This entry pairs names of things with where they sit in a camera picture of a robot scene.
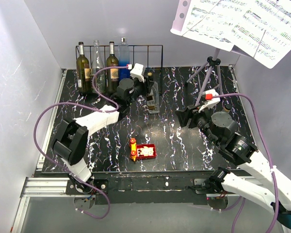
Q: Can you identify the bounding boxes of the red yellow toy truck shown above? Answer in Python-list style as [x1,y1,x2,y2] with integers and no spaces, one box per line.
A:
[129,138,157,162]

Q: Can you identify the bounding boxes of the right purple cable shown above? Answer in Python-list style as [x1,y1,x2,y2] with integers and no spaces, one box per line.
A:
[212,93,281,233]

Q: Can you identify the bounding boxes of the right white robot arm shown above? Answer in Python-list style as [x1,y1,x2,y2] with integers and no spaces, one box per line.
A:
[176,105,291,229]

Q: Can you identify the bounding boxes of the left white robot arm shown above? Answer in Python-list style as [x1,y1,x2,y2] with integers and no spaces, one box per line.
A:
[51,72,155,194]

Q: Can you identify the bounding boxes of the green wine bottle brown label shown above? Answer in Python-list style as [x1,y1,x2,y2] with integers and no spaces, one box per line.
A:
[106,41,119,95]

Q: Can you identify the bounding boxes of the clear tall bottle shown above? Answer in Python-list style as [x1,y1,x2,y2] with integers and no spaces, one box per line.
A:
[91,40,106,94]

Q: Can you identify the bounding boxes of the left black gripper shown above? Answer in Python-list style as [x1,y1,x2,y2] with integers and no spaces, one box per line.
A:
[127,75,153,106]

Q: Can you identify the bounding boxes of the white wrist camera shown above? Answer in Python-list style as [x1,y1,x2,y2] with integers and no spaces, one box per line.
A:
[198,89,221,113]
[130,63,145,83]

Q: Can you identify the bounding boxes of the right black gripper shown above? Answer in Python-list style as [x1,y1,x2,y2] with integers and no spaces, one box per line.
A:
[175,102,220,147]

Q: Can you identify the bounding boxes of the clear round bottle brown cap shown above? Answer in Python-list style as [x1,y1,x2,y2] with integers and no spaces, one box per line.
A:
[222,103,232,113]

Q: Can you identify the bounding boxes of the tall blue glass bottle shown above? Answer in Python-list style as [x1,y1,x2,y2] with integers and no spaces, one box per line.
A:
[118,37,130,80]

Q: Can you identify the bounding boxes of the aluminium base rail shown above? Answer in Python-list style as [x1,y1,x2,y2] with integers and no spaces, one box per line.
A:
[18,67,249,233]

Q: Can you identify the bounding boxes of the white sheet music pages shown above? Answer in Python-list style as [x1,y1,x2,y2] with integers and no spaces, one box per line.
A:
[180,0,291,68]

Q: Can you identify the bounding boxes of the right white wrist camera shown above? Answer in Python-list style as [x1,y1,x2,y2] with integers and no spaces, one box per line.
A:
[198,89,221,113]

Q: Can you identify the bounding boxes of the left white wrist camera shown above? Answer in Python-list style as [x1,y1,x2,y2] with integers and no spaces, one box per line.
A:
[130,63,145,83]

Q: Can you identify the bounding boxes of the clear square bottle black cap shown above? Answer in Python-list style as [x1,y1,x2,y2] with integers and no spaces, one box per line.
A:
[146,72,160,114]

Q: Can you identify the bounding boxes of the black wire wine rack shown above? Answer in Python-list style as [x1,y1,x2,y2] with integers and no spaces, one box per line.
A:
[75,44,163,95]

